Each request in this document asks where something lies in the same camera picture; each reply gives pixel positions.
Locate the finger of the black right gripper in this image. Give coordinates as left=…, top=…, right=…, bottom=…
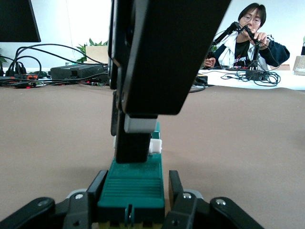
left=115, top=115, right=158, bottom=165
left=111, top=90, right=123, bottom=137

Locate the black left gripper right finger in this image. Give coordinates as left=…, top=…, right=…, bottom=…
left=163, top=169, right=265, bottom=229

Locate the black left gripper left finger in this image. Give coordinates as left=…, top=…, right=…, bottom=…
left=0, top=169, right=109, bottom=229

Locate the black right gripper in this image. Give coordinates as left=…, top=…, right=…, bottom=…
left=108, top=0, right=233, bottom=116

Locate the black leader arm base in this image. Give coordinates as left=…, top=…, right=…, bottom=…
left=245, top=68, right=269, bottom=81

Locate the black ribbed power supply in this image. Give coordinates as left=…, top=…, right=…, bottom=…
left=50, top=63, right=109, bottom=81

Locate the brown table cover sheet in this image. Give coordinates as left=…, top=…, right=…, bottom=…
left=0, top=83, right=305, bottom=229

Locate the person in white navy jacket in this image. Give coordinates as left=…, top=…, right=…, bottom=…
left=203, top=2, right=291, bottom=70

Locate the circuit board red LED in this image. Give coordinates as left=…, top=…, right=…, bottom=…
left=14, top=81, right=46, bottom=89

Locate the grey orange USB hub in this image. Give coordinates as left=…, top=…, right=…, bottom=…
left=14, top=73, right=41, bottom=81

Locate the white desk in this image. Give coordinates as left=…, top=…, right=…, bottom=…
left=0, top=68, right=305, bottom=91

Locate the black computer monitor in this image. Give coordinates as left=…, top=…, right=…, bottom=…
left=0, top=0, right=41, bottom=43

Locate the black looped cable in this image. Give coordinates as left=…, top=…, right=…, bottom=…
left=188, top=81, right=207, bottom=94

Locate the black desk cable cluster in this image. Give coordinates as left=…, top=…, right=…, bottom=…
left=6, top=43, right=105, bottom=77

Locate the black leader arm cable pile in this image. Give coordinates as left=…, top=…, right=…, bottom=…
left=220, top=70, right=281, bottom=87

